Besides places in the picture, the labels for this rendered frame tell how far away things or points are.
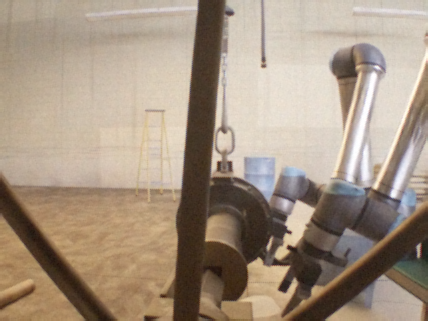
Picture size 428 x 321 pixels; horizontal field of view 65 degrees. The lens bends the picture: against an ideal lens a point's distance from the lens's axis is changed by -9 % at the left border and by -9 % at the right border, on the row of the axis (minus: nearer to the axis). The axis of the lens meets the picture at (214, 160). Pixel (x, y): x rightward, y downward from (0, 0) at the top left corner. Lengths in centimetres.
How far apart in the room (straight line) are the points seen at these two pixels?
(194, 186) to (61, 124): 960
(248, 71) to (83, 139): 444
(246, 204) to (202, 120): 79
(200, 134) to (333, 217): 62
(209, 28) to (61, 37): 998
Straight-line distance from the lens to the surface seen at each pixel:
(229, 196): 106
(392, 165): 101
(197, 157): 29
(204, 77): 29
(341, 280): 33
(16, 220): 36
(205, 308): 47
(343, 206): 87
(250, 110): 872
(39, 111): 1022
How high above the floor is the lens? 117
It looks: 3 degrees down
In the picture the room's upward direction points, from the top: straight up
